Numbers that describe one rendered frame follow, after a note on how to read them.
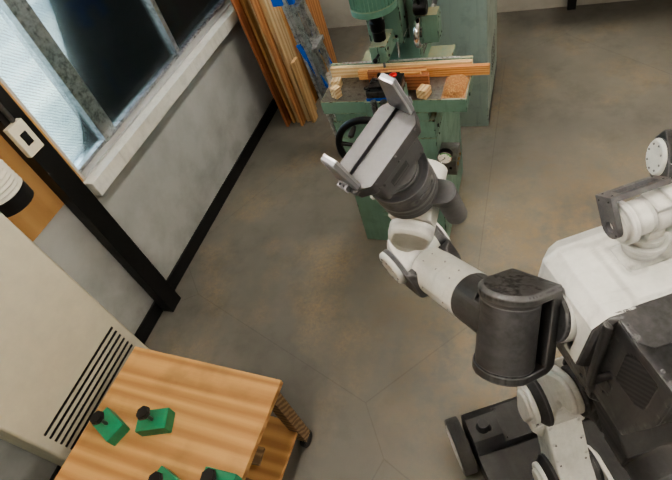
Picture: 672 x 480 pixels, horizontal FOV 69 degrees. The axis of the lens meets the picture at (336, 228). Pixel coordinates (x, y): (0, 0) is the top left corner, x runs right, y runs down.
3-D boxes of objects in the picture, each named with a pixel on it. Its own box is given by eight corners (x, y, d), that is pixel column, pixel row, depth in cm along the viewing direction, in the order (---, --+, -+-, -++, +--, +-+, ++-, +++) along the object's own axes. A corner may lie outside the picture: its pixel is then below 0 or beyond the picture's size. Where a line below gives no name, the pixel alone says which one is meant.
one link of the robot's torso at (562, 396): (591, 410, 139) (671, 402, 96) (533, 430, 139) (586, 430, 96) (566, 358, 145) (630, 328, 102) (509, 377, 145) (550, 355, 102)
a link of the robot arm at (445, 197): (384, 141, 71) (405, 172, 81) (367, 210, 69) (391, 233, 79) (462, 145, 66) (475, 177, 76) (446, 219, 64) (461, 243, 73)
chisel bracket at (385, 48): (372, 66, 198) (368, 47, 192) (380, 48, 206) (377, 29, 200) (390, 65, 195) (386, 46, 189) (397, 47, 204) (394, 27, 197)
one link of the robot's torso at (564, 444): (615, 497, 147) (607, 385, 126) (552, 518, 147) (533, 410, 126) (585, 454, 161) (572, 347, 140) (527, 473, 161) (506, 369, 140)
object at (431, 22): (417, 43, 206) (414, 16, 198) (420, 35, 210) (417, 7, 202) (440, 42, 203) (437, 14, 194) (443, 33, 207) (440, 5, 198)
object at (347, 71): (332, 78, 216) (329, 68, 212) (333, 76, 217) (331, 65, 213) (472, 72, 194) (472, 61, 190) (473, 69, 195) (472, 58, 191)
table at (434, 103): (316, 128, 204) (312, 116, 200) (337, 85, 222) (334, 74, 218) (464, 127, 182) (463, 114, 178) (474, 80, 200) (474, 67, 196)
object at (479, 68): (359, 80, 210) (357, 71, 207) (360, 77, 211) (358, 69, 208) (489, 74, 190) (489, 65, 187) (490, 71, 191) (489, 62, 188)
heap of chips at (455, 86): (440, 98, 187) (439, 90, 185) (446, 77, 196) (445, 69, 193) (464, 97, 184) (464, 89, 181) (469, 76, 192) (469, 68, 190)
